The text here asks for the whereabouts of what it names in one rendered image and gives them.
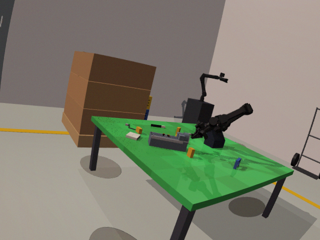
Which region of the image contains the orange block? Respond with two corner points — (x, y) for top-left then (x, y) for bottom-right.
(187, 147), (195, 158)
(135, 126), (143, 134)
(175, 127), (181, 134)

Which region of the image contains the beige flat rectangular block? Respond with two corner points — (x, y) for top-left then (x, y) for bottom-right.
(125, 132), (141, 141)

